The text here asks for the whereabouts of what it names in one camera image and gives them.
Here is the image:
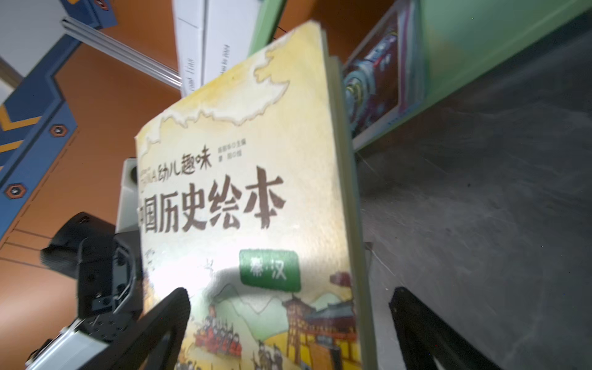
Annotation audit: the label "white LOVER book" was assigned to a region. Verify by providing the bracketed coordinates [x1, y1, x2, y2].
[203, 0, 262, 84]

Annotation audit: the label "light blue book underneath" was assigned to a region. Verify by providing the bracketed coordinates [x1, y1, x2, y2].
[343, 1, 426, 150]

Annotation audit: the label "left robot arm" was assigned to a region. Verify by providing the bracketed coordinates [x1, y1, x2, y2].
[26, 212, 143, 369]

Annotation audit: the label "white book brown bars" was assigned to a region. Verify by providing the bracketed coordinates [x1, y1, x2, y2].
[172, 0, 205, 97]

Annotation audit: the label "green desktop shelf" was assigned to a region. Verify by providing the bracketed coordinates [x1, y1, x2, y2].
[279, 1, 591, 142]

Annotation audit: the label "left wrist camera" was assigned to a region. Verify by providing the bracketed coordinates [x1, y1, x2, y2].
[115, 158, 139, 234]

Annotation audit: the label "yellow Chinese history picture book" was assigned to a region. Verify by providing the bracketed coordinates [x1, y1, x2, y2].
[136, 21, 378, 369]

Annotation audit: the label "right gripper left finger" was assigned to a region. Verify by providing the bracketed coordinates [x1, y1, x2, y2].
[81, 288, 191, 369]

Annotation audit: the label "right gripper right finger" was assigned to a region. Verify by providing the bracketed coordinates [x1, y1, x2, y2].
[389, 287, 499, 369]

